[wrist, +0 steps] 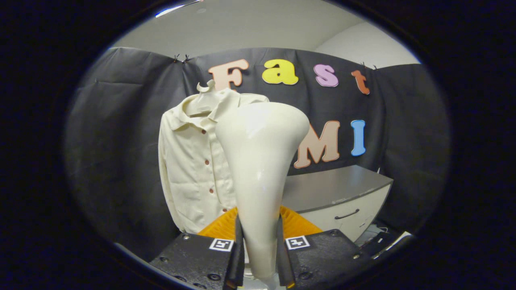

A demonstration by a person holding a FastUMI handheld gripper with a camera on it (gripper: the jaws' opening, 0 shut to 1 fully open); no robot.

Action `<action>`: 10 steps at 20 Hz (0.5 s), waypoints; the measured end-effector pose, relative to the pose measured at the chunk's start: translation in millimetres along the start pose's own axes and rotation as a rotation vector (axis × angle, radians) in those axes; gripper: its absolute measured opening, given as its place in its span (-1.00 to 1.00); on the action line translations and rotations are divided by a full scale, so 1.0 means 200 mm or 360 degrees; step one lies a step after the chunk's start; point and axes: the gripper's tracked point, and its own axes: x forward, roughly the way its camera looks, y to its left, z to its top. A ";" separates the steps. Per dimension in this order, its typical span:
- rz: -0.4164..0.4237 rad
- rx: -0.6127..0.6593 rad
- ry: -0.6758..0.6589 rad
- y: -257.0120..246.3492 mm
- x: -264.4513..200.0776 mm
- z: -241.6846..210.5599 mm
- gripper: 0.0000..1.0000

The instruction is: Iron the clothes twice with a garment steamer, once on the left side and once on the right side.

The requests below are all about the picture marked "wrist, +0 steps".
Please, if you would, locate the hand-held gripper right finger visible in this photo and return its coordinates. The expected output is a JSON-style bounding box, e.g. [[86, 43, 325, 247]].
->
[[276, 205, 373, 290]]

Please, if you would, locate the grey top white cabinet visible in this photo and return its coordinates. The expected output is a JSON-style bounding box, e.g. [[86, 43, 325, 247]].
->
[[281, 164, 394, 242]]

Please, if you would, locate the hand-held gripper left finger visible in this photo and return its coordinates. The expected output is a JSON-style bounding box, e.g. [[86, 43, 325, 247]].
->
[[150, 207, 246, 290]]

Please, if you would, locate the cream button-up shirt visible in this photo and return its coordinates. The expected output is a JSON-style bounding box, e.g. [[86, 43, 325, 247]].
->
[[158, 88, 270, 235]]

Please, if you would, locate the white garment steamer head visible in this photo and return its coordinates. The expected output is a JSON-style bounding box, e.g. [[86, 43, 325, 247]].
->
[[215, 102, 311, 280]]

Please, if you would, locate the white plastic clothes hanger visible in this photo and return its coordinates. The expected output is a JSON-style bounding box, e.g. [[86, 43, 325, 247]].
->
[[189, 79, 220, 117]]

